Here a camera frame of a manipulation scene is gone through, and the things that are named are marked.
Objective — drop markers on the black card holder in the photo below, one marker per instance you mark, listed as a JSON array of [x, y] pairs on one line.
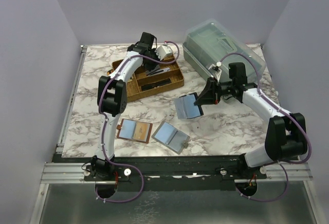
[[185, 107]]

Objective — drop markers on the black VIP card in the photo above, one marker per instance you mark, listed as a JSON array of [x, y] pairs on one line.
[[155, 84]]

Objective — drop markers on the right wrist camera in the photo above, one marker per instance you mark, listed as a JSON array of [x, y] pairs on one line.
[[215, 70]]

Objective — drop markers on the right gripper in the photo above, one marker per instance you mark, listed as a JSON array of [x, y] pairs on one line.
[[212, 94]]

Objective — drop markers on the woven rattan divider tray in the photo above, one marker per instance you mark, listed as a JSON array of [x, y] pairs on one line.
[[139, 78]]

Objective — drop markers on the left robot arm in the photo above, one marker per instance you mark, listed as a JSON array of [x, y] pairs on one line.
[[112, 98]]

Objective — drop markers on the green clear-lid storage box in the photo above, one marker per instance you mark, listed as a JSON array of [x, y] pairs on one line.
[[208, 42]]

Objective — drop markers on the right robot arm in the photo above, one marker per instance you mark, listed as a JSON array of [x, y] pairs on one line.
[[285, 137]]

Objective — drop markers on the grey card holder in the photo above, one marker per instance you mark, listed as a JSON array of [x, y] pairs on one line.
[[170, 137]]

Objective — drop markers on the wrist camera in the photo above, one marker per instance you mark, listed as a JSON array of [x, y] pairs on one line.
[[163, 51], [215, 70]]

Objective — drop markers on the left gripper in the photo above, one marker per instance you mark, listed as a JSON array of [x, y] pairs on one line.
[[150, 67]]

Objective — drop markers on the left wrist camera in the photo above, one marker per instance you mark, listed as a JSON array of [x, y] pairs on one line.
[[163, 51]]

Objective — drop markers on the aluminium frame rail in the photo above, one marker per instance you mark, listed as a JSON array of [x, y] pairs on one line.
[[62, 173]]

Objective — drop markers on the brown card holder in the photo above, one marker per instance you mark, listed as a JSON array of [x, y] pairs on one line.
[[136, 131]]

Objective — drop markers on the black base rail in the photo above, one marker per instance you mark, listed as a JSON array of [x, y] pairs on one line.
[[182, 173]]

